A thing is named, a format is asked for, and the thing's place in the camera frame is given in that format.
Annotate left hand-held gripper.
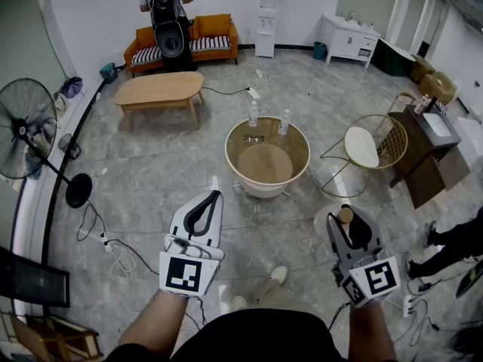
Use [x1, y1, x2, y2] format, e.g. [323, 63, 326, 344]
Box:
[158, 190, 226, 299]

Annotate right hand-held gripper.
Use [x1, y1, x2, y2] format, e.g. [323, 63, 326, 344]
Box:
[325, 204, 401, 309]

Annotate clear container with wooden lid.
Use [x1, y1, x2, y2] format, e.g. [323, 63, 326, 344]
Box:
[313, 203, 356, 241]

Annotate person's right forearm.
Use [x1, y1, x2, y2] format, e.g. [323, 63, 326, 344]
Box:
[346, 300, 398, 362]

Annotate person's left forearm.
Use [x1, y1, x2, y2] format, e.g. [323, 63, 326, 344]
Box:
[118, 287, 190, 358]

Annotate person's white right shoe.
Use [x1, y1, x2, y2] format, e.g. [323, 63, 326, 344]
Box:
[269, 265, 289, 287]

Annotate round glass-top table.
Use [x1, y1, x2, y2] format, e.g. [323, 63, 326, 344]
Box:
[224, 115, 312, 199]

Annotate person's khaki trousers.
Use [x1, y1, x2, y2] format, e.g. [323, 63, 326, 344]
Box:
[247, 276, 305, 314]

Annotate dark wooden vanity cabinet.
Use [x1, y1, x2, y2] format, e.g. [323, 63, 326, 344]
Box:
[387, 103, 472, 210]

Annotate person's black shirt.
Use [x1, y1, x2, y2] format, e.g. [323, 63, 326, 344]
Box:
[105, 308, 349, 362]

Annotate wooden coffee table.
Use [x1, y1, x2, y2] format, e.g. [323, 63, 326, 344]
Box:
[113, 70, 206, 132]

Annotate small bottle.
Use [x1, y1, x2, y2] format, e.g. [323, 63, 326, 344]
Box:
[414, 94, 431, 115]

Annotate yellow pouf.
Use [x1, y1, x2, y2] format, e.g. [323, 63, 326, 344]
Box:
[417, 70, 459, 106]
[409, 54, 437, 84]

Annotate black monitor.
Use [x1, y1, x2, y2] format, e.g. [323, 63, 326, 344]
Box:
[0, 246, 71, 309]

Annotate striped seat cushion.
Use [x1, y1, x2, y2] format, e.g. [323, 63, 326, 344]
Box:
[131, 35, 232, 66]

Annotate dark green round table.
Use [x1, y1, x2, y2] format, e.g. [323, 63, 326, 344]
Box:
[371, 37, 417, 78]

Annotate purple bag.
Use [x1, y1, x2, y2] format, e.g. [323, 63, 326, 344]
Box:
[59, 76, 84, 100]

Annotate white washbasin cabinet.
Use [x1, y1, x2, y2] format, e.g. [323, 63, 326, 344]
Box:
[318, 13, 382, 69]

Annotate orange sofa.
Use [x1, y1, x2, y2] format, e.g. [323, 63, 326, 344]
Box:
[123, 13, 240, 78]

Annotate black standing fan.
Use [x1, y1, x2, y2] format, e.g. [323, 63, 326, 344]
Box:
[0, 78, 94, 209]

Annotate white water dispenser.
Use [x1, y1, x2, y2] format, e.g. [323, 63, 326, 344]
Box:
[255, 7, 279, 59]

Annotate white cable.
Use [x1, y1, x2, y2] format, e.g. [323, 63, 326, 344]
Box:
[110, 251, 141, 313]

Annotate gold wire chair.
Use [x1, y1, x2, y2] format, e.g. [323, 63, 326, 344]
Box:
[319, 114, 409, 199]

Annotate black cable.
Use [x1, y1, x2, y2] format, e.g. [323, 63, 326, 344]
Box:
[76, 199, 162, 277]

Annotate black wire basket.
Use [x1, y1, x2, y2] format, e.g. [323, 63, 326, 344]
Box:
[57, 133, 82, 161]

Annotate wooden frame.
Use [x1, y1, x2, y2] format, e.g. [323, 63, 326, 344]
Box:
[0, 310, 103, 362]

